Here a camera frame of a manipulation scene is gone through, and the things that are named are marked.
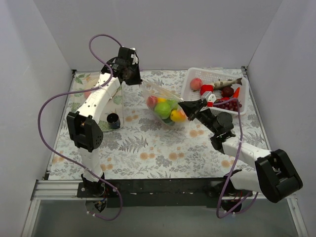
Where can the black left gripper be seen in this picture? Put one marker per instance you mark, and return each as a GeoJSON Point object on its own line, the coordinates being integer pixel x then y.
{"type": "Point", "coordinates": [133, 77]}

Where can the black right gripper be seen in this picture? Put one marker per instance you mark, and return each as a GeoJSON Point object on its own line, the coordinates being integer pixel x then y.
{"type": "Point", "coordinates": [196, 111]}

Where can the yellow orange mango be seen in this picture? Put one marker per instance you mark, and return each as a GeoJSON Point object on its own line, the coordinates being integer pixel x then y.
{"type": "Point", "coordinates": [177, 116]}

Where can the green cucumber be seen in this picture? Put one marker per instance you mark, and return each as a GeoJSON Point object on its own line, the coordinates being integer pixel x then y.
{"type": "Point", "coordinates": [168, 122]}

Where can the pink peach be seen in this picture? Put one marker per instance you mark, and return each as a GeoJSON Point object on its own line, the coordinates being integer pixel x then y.
{"type": "Point", "coordinates": [196, 84]}

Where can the clear zip top bag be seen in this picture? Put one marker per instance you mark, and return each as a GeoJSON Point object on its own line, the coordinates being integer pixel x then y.
{"type": "Point", "coordinates": [152, 89]}

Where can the green apple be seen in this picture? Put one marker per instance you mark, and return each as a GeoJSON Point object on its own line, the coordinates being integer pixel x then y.
{"type": "Point", "coordinates": [163, 110]}

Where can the red apple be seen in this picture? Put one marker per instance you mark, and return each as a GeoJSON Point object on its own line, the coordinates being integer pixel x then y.
{"type": "Point", "coordinates": [151, 101]}

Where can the yellow lemon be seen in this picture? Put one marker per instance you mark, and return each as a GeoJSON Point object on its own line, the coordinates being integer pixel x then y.
{"type": "Point", "coordinates": [161, 100]}

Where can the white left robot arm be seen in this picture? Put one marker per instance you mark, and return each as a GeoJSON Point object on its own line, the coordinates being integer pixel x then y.
{"type": "Point", "coordinates": [83, 125]}

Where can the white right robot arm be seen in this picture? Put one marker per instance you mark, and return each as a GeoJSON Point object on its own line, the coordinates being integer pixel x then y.
{"type": "Point", "coordinates": [275, 175]}

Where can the red bell pepper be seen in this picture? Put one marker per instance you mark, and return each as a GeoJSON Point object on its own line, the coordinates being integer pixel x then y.
{"type": "Point", "coordinates": [206, 88]}

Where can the grey toy fish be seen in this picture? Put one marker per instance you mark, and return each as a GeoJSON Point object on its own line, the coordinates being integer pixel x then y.
{"type": "Point", "coordinates": [219, 85]}

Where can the dark red plum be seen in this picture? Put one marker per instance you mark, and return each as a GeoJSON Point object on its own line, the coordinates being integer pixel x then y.
{"type": "Point", "coordinates": [227, 91]}

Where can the purple grape bunch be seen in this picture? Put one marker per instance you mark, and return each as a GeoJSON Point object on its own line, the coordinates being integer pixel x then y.
{"type": "Point", "coordinates": [224, 104]}

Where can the dark blue cup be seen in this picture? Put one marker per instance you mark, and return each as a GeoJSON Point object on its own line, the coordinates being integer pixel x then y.
{"type": "Point", "coordinates": [113, 121]}

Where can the orange carrot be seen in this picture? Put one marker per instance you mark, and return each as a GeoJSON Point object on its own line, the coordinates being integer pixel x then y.
{"type": "Point", "coordinates": [236, 93]}

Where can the pink white round plate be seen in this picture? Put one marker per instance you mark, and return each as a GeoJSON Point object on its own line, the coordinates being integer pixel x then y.
{"type": "Point", "coordinates": [86, 94]}

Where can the leaf pattern tray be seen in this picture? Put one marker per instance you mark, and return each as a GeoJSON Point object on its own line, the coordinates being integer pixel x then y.
{"type": "Point", "coordinates": [83, 81]}

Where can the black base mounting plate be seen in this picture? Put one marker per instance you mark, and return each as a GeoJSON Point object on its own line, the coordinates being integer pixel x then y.
{"type": "Point", "coordinates": [207, 199]}

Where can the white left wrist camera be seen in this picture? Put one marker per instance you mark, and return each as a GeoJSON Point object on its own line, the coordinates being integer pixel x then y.
{"type": "Point", "coordinates": [134, 56]}

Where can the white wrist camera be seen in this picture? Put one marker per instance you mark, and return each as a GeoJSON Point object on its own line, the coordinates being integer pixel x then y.
{"type": "Point", "coordinates": [134, 56]}
{"type": "Point", "coordinates": [209, 97]}

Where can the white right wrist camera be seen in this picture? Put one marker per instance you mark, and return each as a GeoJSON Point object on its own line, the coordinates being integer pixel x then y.
{"type": "Point", "coordinates": [209, 97]}

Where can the aluminium frame rail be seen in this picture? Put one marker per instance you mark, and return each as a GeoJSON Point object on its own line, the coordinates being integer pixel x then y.
{"type": "Point", "coordinates": [77, 189]}

